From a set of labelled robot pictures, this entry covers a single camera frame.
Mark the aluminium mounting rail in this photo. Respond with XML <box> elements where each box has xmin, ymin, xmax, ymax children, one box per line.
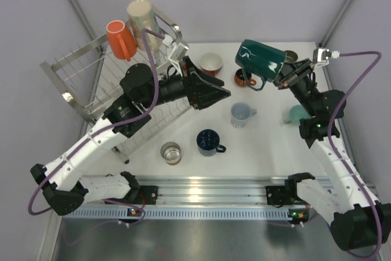
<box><xmin>50</xmin><ymin>175</ymin><xmax>381</xmax><ymax>207</ymax></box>

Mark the light blue mug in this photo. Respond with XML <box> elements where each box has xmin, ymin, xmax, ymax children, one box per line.
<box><xmin>230</xmin><ymin>102</ymin><xmax>257</xmax><ymax>128</ymax></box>

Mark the mint green cup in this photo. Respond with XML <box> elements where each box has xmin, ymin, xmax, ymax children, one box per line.
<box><xmin>283</xmin><ymin>105</ymin><xmax>311</xmax><ymax>125</ymax></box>

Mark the tall beige floral mug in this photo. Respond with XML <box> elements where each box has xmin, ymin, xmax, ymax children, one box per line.
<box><xmin>126</xmin><ymin>0</ymin><xmax>161</xmax><ymax>51</ymax></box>

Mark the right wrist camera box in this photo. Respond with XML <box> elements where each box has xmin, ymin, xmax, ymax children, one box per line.
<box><xmin>312</xmin><ymin>48</ymin><xmax>340</xmax><ymax>68</ymax></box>

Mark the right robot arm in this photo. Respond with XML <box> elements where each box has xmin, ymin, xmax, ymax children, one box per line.
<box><xmin>272</xmin><ymin>59</ymin><xmax>390</xmax><ymax>251</ymax></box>

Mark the small tumbler cork band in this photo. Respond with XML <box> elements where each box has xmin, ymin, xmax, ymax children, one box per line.
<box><xmin>285</xmin><ymin>50</ymin><xmax>298</xmax><ymax>63</ymax></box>

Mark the dark green mug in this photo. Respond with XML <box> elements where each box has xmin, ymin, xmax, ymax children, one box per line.
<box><xmin>235</xmin><ymin>39</ymin><xmax>287</xmax><ymax>91</ymax></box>

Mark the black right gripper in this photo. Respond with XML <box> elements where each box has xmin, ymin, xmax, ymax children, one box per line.
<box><xmin>260</xmin><ymin>58</ymin><xmax>319</xmax><ymax>117</ymax></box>

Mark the red cup white interior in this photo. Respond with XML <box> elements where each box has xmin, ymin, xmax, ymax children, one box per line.
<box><xmin>199</xmin><ymin>52</ymin><xmax>224</xmax><ymax>76</ymax></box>

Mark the orange black round mug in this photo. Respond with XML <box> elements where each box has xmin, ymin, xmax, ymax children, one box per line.
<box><xmin>234</xmin><ymin>69</ymin><xmax>257</xmax><ymax>87</ymax></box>

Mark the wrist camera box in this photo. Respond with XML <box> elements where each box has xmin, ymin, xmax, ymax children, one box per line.
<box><xmin>312</xmin><ymin>48</ymin><xmax>340</xmax><ymax>68</ymax></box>
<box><xmin>163</xmin><ymin>34</ymin><xmax>189</xmax><ymax>73</ymax></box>

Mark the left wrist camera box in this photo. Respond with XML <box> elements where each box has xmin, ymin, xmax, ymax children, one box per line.
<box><xmin>163</xmin><ymin>34</ymin><xmax>189</xmax><ymax>73</ymax></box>

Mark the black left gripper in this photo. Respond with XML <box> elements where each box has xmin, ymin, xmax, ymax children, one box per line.
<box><xmin>141</xmin><ymin>56</ymin><xmax>231</xmax><ymax>110</ymax></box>

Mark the dark blue speckled mug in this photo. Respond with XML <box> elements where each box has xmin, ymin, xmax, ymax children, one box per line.
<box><xmin>196</xmin><ymin>129</ymin><xmax>227</xmax><ymax>156</ymax></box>

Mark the stainless steel dish rack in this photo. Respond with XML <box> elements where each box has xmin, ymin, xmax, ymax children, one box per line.
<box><xmin>39</xmin><ymin>13</ymin><xmax>200</xmax><ymax>164</ymax></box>

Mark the slotted cable duct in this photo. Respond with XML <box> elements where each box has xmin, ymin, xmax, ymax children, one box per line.
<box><xmin>65</xmin><ymin>205</ymin><xmax>294</xmax><ymax>221</ymax></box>

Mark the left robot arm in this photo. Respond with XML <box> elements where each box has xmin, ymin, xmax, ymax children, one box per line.
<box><xmin>31</xmin><ymin>56</ymin><xmax>231</xmax><ymax>216</ymax></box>

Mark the steel tumbler cork base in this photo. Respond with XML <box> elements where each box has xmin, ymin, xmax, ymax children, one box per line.
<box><xmin>160</xmin><ymin>142</ymin><xmax>181</xmax><ymax>166</ymax></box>

